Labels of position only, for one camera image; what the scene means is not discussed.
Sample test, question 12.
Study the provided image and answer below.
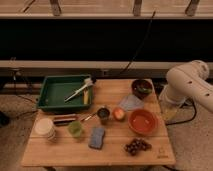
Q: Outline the orange apple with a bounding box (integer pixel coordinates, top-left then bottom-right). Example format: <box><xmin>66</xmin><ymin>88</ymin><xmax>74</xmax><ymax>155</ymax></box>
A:
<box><xmin>112</xmin><ymin>107</ymin><xmax>126</xmax><ymax>121</ymax></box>

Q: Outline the wooden board table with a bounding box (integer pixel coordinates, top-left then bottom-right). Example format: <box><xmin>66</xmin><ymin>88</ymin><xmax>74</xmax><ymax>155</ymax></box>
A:
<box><xmin>21</xmin><ymin>79</ymin><xmax>176</xmax><ymax>167</ymax></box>

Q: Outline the green plastic tray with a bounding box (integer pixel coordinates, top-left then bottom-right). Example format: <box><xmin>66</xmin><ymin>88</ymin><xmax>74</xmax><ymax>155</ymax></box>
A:
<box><xmin>37</xmin><ymin>74</ymin><xmax>93</xmax><ymax>114</ymax></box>

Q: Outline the green plastic cup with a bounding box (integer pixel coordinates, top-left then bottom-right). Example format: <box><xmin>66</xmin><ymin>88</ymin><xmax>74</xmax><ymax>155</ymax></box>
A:
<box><xmin>68</xmin><ymin>121</ymin><xmax>83</xmax><ymax>138</ymax></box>

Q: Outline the black power cable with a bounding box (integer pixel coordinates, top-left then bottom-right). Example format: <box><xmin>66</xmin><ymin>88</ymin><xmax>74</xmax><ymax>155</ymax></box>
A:
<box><xmin>119</xmin><ymin>10</ymin><xmax>157</xmax><ymax>76</ymax></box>

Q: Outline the blue sponge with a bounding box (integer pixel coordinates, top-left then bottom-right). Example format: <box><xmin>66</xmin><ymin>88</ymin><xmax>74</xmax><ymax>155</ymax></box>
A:
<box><xmin>88</xmin><ymin>127</ymin><xmax>105</xmax><ymax>150</ymax></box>

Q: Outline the orange bowl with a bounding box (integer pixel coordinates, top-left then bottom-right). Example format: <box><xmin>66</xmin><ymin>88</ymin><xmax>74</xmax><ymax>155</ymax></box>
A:
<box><xmin>128</xmin><ymin>109</ymin><xmax>158</xmax><ymax>136</ymax></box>

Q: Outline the white dish brush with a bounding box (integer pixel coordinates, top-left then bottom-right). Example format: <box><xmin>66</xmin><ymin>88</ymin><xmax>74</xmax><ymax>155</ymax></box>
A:
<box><xmin>64</xmin><ymin>78</ymin><xmax>93</xmax><ymax>102</ymax></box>

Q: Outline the dark bowl with greens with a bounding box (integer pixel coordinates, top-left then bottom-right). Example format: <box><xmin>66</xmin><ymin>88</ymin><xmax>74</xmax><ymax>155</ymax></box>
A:
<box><xmin>131</xmin><ymin>79</ymin><xmax>153</xmax><ymax>99</ymax></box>

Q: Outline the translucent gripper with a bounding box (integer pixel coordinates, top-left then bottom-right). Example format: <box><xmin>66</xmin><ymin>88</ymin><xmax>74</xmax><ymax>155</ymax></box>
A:
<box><xmin>158</xmin><ymin>87</ymin><xmax>184</xmax><ymax>121</ymax></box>

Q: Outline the dark red board eraser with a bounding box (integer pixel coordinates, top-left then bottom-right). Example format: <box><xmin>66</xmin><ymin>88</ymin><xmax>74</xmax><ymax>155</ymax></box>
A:
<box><xmin>53</xmin><ymin>115</ymin><xmax>78</xmax><ymax>126</ymax></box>

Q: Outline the dark metal cup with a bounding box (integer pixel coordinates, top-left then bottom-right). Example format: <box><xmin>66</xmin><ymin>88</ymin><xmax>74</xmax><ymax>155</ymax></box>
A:
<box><xmin>97</xmin><ymin>108</ymin><xmax>110</xmax><ymax>124</ymax></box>

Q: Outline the bunch of dark grapes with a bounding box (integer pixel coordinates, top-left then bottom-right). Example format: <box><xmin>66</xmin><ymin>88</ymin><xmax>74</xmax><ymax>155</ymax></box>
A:
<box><xmin>124</xmin><ymin>138</ymin><xmax>152</xmax><ymax>156</ymax></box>

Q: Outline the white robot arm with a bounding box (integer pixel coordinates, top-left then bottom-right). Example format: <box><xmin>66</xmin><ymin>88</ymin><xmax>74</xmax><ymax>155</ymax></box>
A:
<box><xmin>159</xmin><ymin>60</ymin><xmax>213</xmax><ymax>121</ymax></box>

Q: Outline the grey cloth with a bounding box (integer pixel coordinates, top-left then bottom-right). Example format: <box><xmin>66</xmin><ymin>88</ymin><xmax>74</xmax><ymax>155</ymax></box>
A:
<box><xmin>118</xmin><ymin>94</ymin><xmax>144</xmax><ymax>111</ymax></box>

